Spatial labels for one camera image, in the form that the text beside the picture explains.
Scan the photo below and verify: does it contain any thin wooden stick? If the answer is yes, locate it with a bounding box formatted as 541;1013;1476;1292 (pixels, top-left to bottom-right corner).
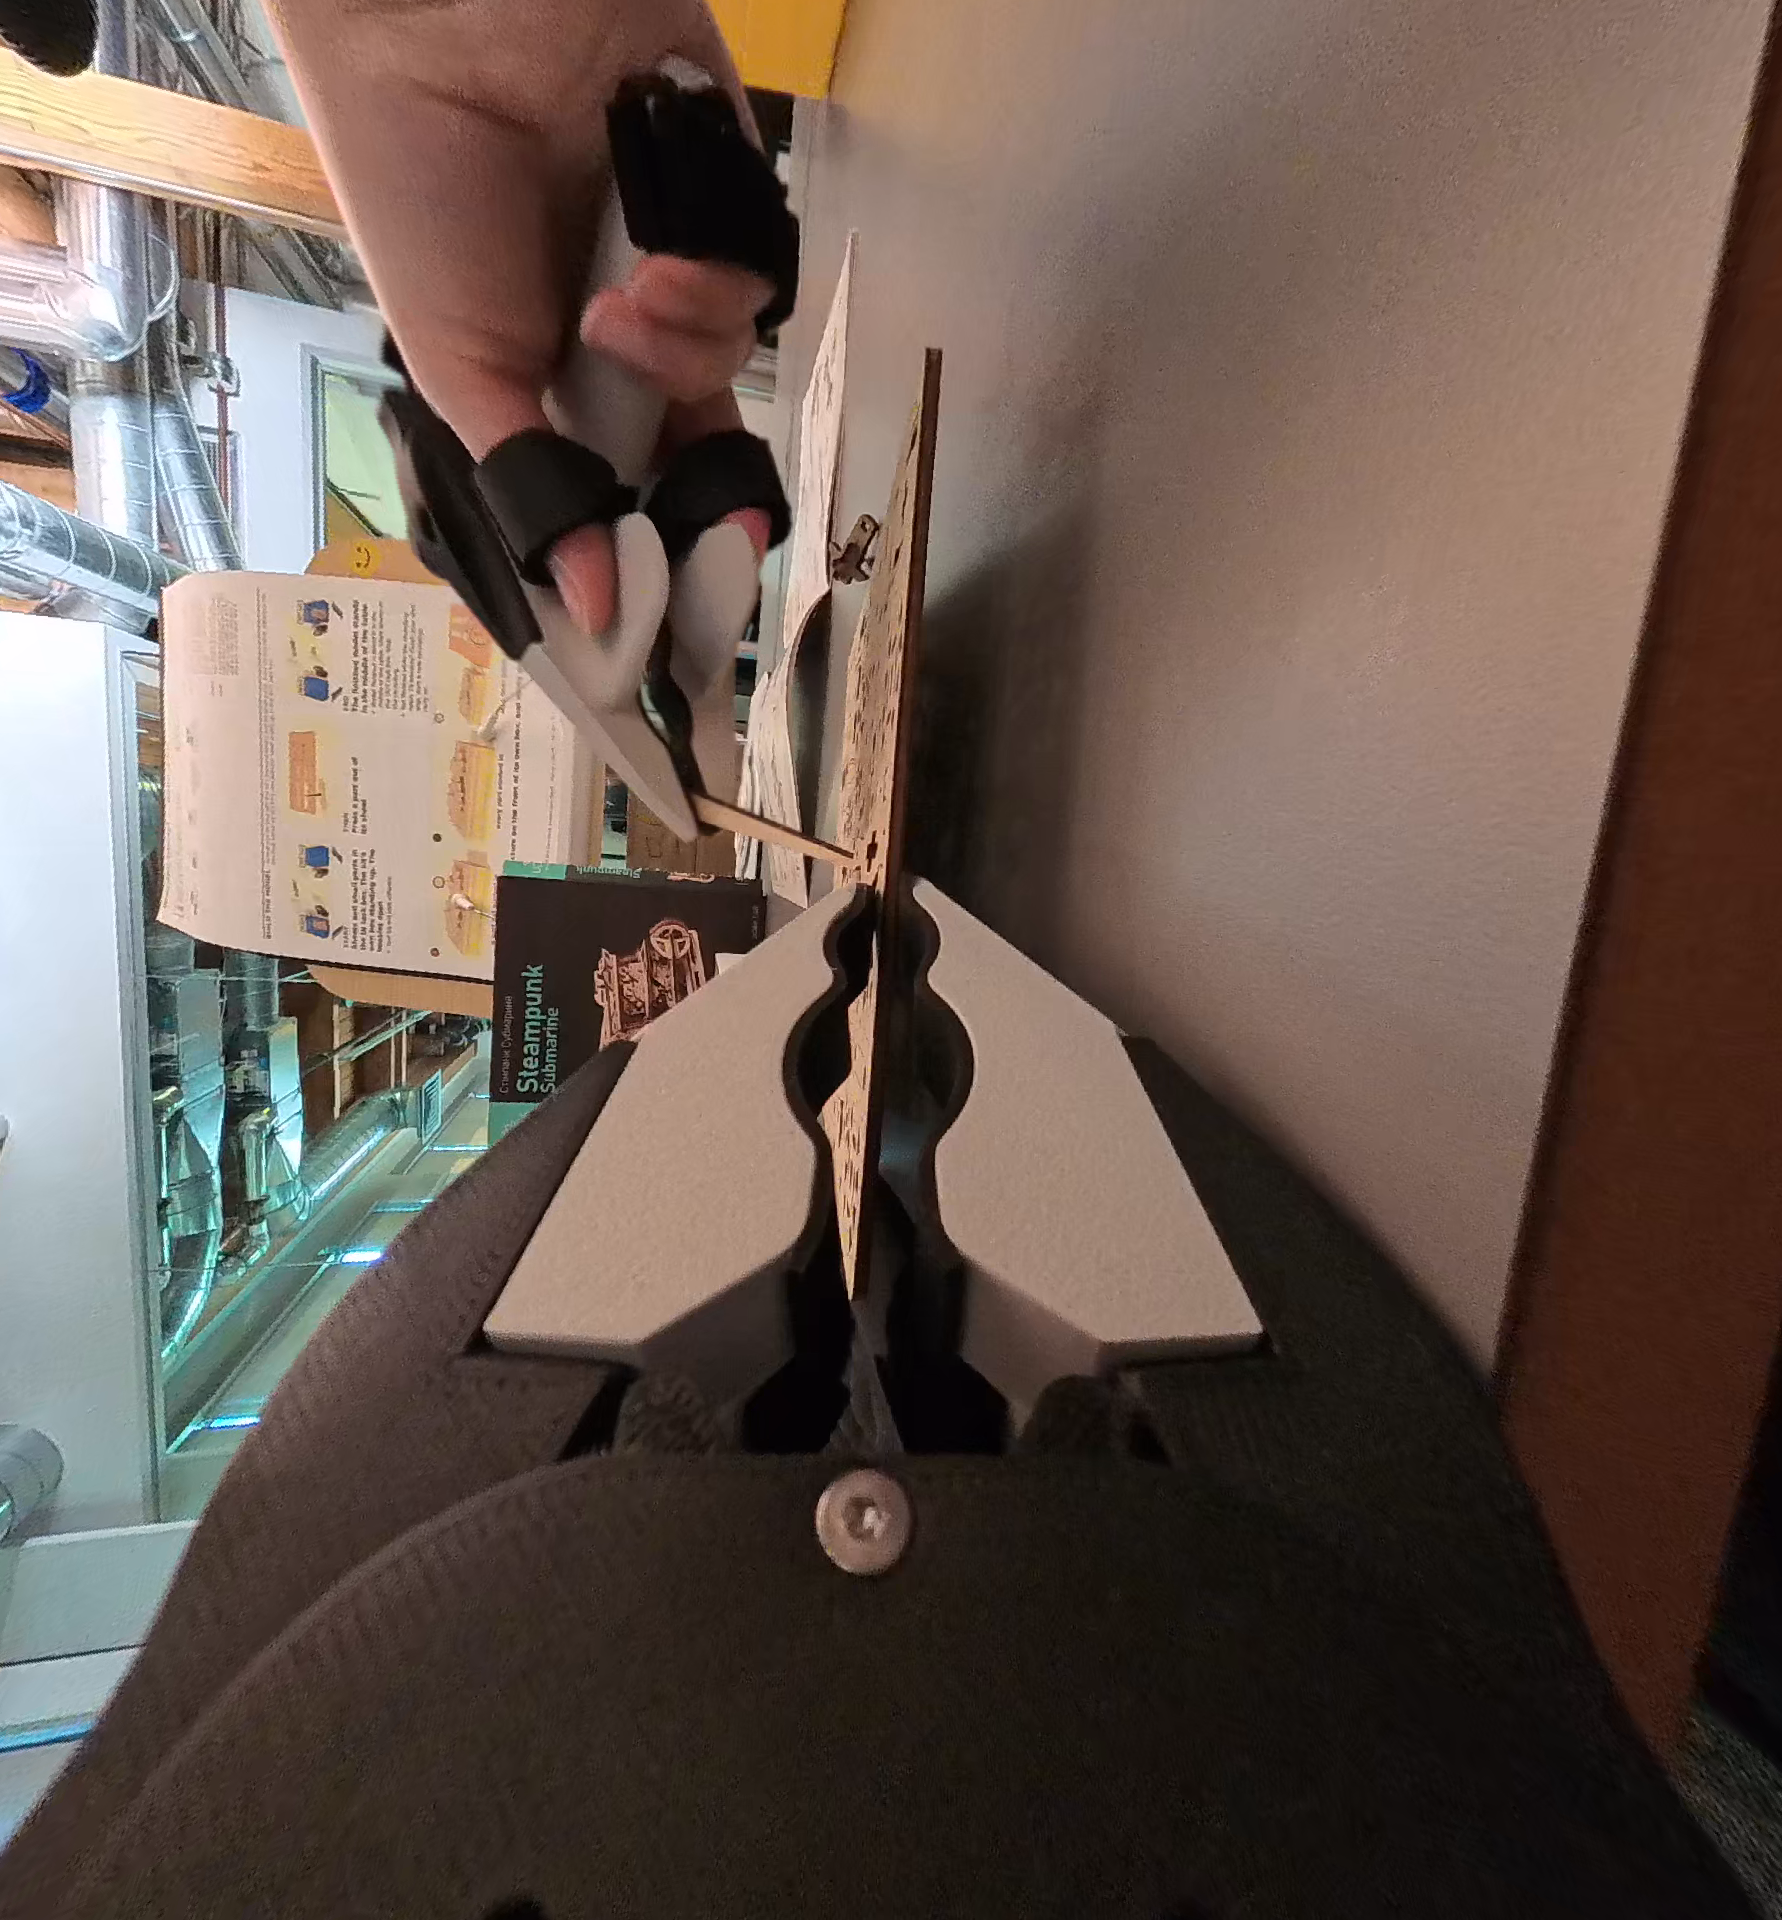
692;798;858;864

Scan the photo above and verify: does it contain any open instruction booklet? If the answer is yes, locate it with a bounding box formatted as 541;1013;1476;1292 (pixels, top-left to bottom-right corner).
738;232;858;906

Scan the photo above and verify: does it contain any person's right hand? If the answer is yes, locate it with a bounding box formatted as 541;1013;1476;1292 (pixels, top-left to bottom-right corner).
272;0;776;636

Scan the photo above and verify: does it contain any laser-cut wooden parts sheet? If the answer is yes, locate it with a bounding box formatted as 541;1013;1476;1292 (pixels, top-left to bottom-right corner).
834;347;949;1304

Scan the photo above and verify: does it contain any yellow plastic bin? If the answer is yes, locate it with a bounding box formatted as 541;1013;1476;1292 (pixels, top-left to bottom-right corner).
711;0;853;101

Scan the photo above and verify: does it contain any instruction poster on cardboard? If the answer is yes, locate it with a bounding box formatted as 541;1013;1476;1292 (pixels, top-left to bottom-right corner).
156;541;613;1010

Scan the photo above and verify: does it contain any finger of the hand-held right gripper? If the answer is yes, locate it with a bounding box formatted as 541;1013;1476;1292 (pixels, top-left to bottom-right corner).
520;636;711;845

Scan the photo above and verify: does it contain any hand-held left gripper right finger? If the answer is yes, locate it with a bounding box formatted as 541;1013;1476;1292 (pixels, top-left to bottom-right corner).
902;873;1268;1451

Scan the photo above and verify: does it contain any black model kit box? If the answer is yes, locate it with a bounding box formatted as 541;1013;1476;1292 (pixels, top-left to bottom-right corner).
493;862;768;1108

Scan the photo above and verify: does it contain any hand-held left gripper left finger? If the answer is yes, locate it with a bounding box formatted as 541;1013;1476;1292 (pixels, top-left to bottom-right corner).
482;881;883;1454

